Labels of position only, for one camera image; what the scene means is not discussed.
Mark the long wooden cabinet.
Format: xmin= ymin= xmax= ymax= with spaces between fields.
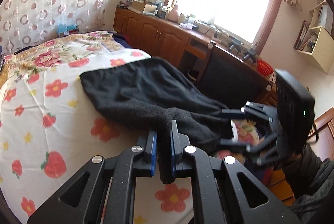
xmin=113 ymin=7 xmax=277 ymax=106

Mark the cream wall shelf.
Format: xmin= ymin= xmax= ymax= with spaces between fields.
xmin=293 ymin=0 xmax=333 ymax=74

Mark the cardboard box on cabinet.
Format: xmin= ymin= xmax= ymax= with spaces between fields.
xmin=131 ymin=0 xmax=157 ymax=13

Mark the red plastic basket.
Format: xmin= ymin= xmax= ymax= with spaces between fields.
xmin=256 ymin=59 xmax=274 ymax=77

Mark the pink bottle on cabinet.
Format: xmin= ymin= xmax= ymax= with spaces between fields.
xmin=167 ymin=4 xmax=179 ymax=23

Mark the blue tissue box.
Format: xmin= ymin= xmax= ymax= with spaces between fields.
xmin=57 ymin=24 xmax=79 ymax=37

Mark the floral rose bedspread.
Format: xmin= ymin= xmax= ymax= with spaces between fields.
xmin=1 ymin=31 xmax=130 ymax=86

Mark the white flower fleece blanket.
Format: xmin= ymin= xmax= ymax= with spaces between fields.
xmin=0 ymin=48 xmax=194 ymax=224

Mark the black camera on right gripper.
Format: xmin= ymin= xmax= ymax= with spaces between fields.
xmin=275 ymin=69 xmax=315 ymax=154

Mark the black t-shirt white script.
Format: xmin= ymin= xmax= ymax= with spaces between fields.
xmin=80 ymin=58 xmax=233 ymax=184

